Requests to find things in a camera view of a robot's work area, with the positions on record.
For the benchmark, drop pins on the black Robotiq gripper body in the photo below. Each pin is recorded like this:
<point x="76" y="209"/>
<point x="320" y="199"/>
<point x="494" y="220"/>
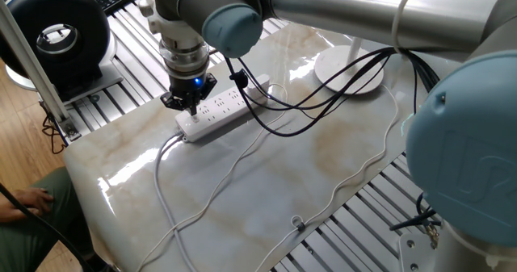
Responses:
<point x="187" y="86"/>

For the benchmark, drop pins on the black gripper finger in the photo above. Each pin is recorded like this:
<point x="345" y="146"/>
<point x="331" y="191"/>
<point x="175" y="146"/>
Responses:
<point x="175" y="101"/>
<point x="207" y="86"/>

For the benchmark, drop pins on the white power strip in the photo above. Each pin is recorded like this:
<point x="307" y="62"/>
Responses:
<point x="218" y="120"/>

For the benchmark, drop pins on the white power adapter plug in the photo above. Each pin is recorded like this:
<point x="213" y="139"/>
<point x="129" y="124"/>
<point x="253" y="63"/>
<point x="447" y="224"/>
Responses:
<point x="260" y="85"/>

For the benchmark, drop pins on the person's left forearm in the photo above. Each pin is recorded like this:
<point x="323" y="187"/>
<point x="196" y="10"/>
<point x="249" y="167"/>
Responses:
<point x="5" y="214"/>

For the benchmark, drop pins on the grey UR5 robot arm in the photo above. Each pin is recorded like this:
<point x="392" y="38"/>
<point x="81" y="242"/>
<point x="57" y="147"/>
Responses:
<point x="464" y="163"/>

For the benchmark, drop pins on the white lamp base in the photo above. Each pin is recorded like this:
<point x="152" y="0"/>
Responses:
<point x="363" y="82"/>

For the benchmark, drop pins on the person's left hand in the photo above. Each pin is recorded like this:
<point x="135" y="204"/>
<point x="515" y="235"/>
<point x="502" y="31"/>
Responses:
<point x="30" y="201"/>

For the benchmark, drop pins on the marble pattern table mat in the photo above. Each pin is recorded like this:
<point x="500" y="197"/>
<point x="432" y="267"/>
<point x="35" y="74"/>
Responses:
<point x="282" y="175"/>

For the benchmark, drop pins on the green trousers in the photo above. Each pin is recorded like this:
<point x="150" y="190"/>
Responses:
<point x="60" y="207"/>

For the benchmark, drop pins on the aluminium profile post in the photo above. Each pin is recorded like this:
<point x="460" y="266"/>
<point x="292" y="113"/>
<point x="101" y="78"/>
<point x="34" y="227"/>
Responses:
<point x="32" y="66"/>

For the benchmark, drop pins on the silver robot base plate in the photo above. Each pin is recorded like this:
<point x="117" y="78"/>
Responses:
<point x="412" y="256"/>

